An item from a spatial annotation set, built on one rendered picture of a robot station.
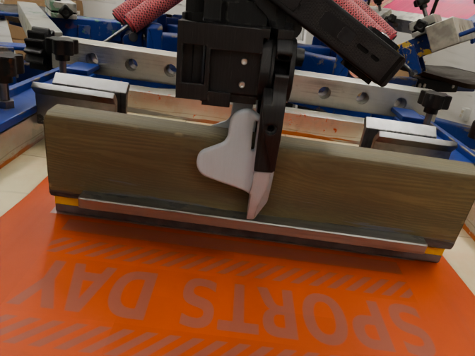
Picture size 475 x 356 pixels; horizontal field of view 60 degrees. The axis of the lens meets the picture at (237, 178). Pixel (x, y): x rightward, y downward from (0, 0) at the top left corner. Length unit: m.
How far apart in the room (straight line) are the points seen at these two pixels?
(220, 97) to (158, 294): 0.15
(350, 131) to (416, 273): 0.35
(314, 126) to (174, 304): 0.46
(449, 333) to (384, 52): 0.21
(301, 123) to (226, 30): 0.42
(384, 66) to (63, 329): 0.27
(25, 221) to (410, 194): 0.33
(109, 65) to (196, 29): 0.49
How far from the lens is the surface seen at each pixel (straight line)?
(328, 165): 0.34
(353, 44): 0.31
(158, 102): 0.69
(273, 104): 0.28
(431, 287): 0.40
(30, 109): 0.54
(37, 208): 0.42
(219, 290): 0.32
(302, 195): 0.35
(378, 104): 0.78
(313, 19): 0.30
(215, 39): 0.29
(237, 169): 0.31
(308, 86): 0.74
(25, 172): 0.49
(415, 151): 0.55
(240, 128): 0.31
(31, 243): 0.37
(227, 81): 0.30
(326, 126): 0.69
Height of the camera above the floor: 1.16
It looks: 24 degrees down
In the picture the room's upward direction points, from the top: 9 degrees clockwise
